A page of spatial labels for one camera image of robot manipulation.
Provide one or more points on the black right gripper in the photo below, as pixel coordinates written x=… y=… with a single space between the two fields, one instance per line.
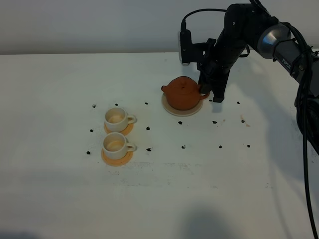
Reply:
x=218 y=62

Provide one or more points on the brown clay teapot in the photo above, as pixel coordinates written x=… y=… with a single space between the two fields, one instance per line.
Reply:
x=183 y=93

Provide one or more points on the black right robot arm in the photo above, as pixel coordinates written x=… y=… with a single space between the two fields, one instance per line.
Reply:
x=250 y=25

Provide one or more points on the beige round teapot saucer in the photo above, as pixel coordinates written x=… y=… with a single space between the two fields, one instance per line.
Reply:
x=180 y=113

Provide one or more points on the far orange round coaster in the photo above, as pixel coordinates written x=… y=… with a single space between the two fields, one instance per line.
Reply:
x=126 y=131

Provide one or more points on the orange round coaster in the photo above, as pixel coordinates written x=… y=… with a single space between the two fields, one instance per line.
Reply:
x=118 y=162
x=126 y=131

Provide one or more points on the far white teacup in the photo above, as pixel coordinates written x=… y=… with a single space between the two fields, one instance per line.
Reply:
x=117 y=119

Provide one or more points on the white teacup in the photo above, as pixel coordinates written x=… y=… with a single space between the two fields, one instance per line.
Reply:
x=116 y=146
x=117 y=119

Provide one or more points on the near white teacup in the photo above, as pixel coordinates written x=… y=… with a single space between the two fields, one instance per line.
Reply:
x=116 y=146

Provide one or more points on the near orange round coaster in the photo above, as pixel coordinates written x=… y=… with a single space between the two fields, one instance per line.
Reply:
x=118 y=162

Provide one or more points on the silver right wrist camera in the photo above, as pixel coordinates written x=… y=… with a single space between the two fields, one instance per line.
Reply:
x=192 y=52

